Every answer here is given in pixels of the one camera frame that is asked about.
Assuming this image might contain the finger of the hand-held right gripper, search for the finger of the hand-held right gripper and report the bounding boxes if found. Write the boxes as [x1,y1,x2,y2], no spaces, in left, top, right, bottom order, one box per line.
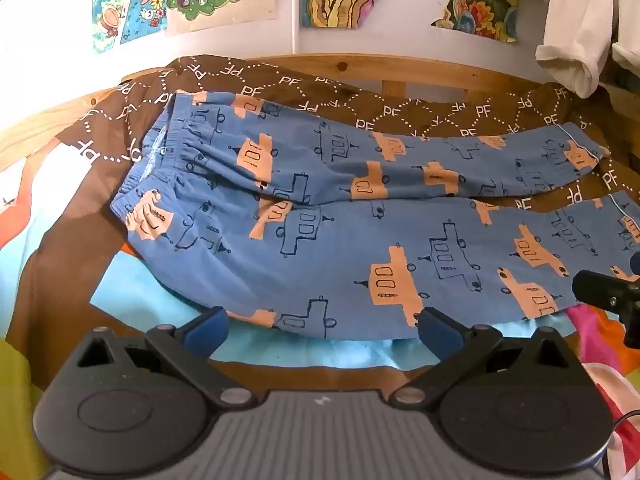
[571,252,640,351]

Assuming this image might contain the lime green cloth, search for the lime green cloth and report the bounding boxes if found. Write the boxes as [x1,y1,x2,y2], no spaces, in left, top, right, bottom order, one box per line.
[0,337,47,480]

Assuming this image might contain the brown letter print blanket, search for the brown letter print blanket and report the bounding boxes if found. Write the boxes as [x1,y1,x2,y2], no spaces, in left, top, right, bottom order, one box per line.
[6,54,640,348]

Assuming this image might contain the colourful printed bed sheet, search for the colourful printed bed sheet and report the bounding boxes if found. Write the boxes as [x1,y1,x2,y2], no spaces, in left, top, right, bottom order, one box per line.
[0,135,640,476]

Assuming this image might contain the cream hanging garment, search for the cream hanging garment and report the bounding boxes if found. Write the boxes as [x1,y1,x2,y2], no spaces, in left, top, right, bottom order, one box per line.
[535,0,640,99]

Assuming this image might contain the wooden bed frame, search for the wooden bed frame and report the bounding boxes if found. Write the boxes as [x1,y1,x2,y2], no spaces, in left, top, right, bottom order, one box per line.
[0,54,556,176]

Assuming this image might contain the blue car print pants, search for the blue car print pants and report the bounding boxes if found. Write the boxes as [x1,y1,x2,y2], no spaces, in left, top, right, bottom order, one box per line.
[111,91,640,339]

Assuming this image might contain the dark flower wall poster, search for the dark flower wall poster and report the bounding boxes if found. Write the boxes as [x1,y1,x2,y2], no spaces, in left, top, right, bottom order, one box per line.
[431,0,519,44]

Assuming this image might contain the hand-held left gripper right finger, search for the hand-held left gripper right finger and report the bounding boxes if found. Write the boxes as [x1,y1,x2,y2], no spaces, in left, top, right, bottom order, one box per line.
[390,306,581,409]

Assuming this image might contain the white wall pipe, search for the white wall pipe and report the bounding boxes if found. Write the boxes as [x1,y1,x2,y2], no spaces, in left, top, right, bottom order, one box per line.
[288,0,301,56]

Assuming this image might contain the black cable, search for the black cable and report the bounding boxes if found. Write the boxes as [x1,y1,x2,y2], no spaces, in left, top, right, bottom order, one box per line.
[606,409,640,463]

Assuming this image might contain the blue cartoon wall poster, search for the blue cartoon wall poster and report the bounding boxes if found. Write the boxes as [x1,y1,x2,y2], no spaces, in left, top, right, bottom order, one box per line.
[92,0,169,54]

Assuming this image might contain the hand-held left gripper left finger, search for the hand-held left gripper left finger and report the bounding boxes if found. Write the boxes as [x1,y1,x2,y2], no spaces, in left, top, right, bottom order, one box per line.
[70,306,258,409]

